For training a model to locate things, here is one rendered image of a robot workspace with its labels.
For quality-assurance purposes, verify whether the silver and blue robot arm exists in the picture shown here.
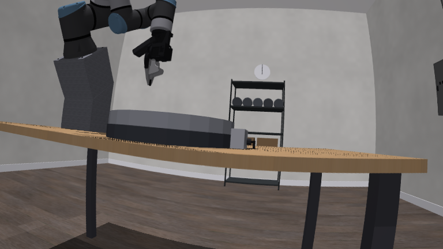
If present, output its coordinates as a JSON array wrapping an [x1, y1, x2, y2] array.
[[58, 0, 177, 59]]

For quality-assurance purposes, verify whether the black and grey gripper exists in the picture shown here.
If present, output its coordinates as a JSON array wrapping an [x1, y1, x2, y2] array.
[[144, 29, 173, 86]]

